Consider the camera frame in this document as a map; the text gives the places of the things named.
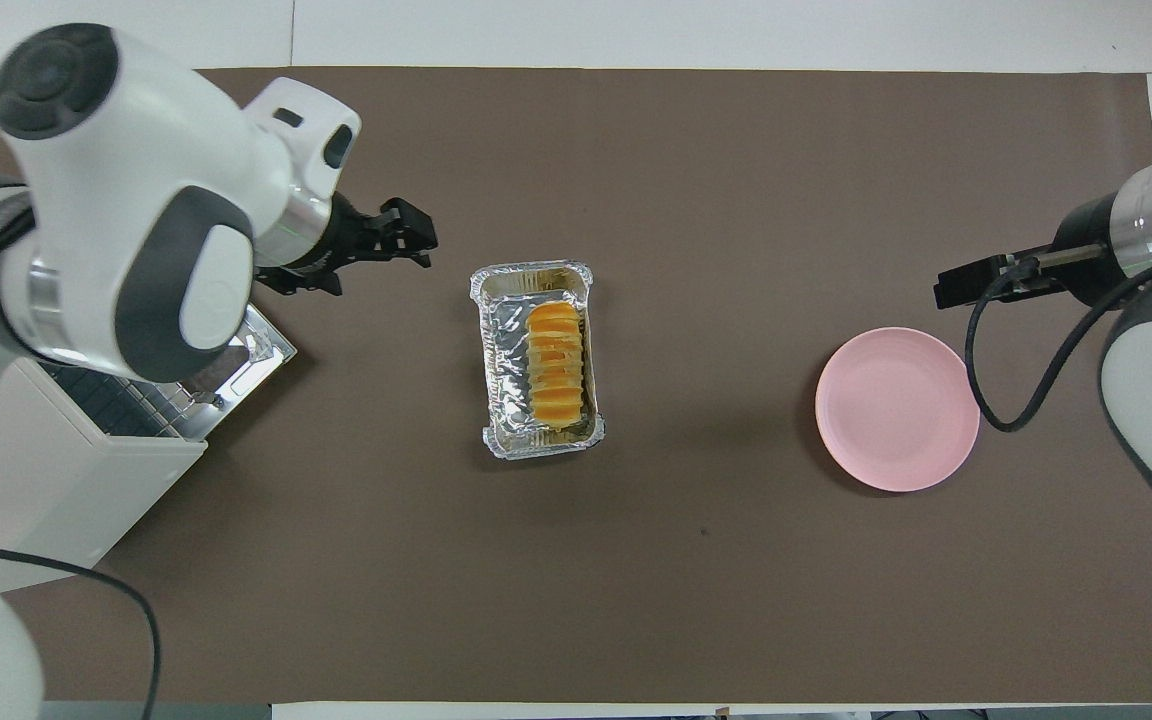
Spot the brown table mat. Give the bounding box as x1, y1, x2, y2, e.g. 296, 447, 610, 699
0, 67, 1152, 704

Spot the cream white toaster oven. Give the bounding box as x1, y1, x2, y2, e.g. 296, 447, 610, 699
0, 355, 208, 598

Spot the pink round plate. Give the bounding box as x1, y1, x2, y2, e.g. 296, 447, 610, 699
815, 327, 981, 493

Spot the glass oven door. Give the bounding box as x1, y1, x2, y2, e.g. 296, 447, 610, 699
181, 303, 297, 441

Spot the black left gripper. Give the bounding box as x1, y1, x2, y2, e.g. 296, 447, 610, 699
258, 195, 438, 296

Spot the aluminium foil tray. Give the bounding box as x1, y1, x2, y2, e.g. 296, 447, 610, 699
469, 261, 606, 461

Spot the sliced orange bread loaf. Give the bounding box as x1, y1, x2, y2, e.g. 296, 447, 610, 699
526, 302, 587, 429

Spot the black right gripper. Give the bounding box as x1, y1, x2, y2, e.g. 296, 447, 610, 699
934, 195, 1123, 310

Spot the oven wire rack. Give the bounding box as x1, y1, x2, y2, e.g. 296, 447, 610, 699
41, 360, 212, 441

